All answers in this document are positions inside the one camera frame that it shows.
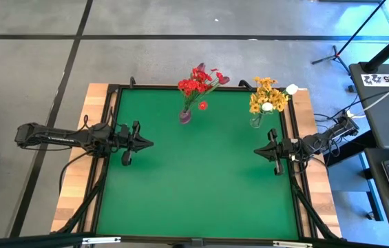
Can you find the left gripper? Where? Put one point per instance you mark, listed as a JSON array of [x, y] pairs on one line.
[[125, 141]]

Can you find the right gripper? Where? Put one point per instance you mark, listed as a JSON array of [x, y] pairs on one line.
[[285, 148]]

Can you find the clear glass vase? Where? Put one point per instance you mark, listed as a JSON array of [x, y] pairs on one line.
[[256, 122]]

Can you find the white artificial tulip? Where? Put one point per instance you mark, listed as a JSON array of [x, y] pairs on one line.
[[267, 106], [291, 89]]

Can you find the yellow daffodil bunch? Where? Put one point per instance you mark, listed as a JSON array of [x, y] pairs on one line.
[[266, 82], [276, 100]]

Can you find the pile of green flower stems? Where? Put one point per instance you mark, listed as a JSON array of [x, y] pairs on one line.
[[202, 105]]

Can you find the red flower bunch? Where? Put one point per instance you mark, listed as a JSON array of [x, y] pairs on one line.
[[189, 85]]

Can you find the red artificial tulip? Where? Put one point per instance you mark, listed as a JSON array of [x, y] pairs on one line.
[[224, 80], [201, 66]]

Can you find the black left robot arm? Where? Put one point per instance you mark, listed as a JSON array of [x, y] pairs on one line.
[[60, 137]]

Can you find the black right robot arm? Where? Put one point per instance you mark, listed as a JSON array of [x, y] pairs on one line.
[[332, 132]]

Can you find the pink glass vase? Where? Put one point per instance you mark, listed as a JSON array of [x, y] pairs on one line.
[[184, 118]]

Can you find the green table mat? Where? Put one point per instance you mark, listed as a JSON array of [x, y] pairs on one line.
[[197, 189]]

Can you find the black tripod stand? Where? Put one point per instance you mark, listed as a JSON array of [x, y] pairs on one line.
[[335, 55]]

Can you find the white label sheet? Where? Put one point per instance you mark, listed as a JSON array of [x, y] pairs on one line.
[[373, 80]]

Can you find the black table frame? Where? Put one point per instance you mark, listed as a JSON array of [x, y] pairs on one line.
[[146, 87]]

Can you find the silver metal bracket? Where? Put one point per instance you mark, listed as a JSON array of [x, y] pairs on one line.
[[101, 240], [292, 244]]

